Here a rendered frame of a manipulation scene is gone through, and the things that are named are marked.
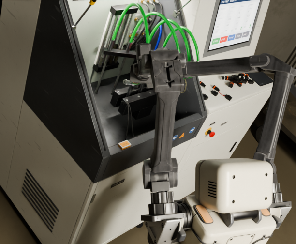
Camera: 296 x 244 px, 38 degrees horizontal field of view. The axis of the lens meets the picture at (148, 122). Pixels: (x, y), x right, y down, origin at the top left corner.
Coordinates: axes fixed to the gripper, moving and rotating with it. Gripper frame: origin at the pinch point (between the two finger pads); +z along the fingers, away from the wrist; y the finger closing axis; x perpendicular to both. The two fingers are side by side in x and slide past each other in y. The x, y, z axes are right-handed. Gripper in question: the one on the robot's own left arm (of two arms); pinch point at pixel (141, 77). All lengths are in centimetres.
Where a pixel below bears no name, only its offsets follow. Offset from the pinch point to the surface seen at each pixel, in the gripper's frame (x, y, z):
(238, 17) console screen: -44, -55, 53
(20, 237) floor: 84, 59, 72
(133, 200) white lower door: 59, -3, 55
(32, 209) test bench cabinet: 66, 51, 61
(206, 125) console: 16, -39, 48
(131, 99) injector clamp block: 6.8, 2.5, 26.8
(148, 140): 25.9, -5.4, 14.1
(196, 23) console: -33, -28, 31
